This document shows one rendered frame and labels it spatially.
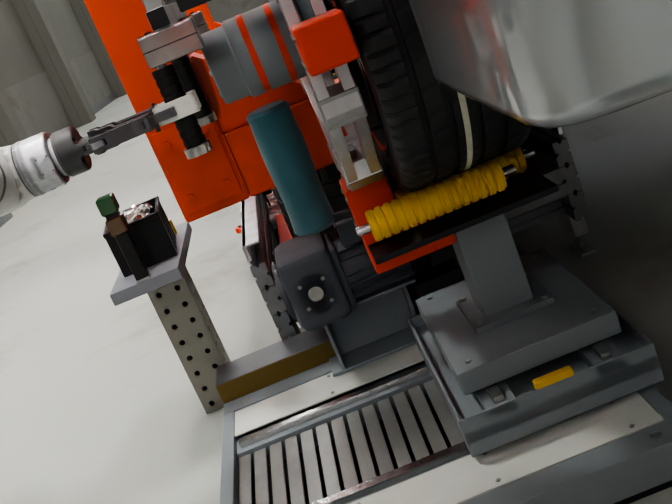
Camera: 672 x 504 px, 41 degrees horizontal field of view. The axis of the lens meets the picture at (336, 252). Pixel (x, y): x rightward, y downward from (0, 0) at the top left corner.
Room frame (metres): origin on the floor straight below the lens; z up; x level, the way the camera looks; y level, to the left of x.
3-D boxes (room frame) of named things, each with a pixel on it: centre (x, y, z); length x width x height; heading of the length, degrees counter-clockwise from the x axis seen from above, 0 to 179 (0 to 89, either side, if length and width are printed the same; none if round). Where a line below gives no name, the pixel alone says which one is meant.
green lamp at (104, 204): (2.01, 0.43, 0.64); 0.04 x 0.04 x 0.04; 89
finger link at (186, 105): (1.43, 0.15, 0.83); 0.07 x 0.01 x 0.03; 89
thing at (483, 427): (1.62, -0.27, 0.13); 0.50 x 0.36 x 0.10; 179
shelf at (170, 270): (2.21, 0.43, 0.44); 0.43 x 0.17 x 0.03; 179
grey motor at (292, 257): (1.93, -0.06, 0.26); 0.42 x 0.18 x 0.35; 89
